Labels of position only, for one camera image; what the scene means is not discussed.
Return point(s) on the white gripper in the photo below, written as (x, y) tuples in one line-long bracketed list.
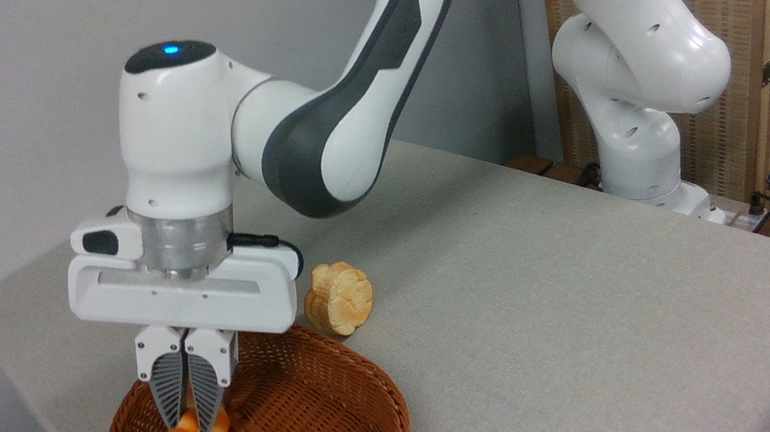
[(198, 303)]

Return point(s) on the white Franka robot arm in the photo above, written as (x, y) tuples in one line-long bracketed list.
[(179, 133)]

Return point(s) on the round flower-shaped bread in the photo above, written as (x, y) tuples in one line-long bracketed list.
[(344, 300)]

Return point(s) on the brown wicker basket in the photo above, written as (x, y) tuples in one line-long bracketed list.
[(309, 421)]

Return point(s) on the grey tablecloth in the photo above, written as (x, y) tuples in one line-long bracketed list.
[(567, 342)]

